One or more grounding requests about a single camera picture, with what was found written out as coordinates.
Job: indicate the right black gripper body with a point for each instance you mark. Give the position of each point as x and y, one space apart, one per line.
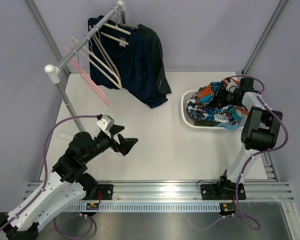
226 98

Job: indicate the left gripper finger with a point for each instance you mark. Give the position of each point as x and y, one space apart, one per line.
114 130
125 145

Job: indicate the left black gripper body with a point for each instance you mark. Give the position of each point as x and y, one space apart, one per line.
103 142

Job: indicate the patterned colourful shorts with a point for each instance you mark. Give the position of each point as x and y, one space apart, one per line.
218 105

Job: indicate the light blue shorts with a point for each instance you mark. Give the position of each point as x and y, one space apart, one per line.
229 127

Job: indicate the pink hanger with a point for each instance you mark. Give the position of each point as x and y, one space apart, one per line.
89 81

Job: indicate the beige wooden hanger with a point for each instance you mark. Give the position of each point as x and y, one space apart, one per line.
129 26
100 64
106 57
116 33

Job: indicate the olive green shorts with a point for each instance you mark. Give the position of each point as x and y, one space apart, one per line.
205 107

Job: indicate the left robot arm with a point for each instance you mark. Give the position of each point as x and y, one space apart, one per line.
67 183

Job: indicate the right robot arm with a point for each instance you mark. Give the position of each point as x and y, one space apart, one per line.
259 135

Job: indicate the navy blue shorts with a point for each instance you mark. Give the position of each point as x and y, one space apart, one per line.
135 67

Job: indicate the metal clothes rack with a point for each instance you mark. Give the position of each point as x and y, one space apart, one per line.
53 71

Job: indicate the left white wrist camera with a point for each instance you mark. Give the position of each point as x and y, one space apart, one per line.
105 123

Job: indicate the aluminium mounting rail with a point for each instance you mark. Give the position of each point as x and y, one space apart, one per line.
184 196

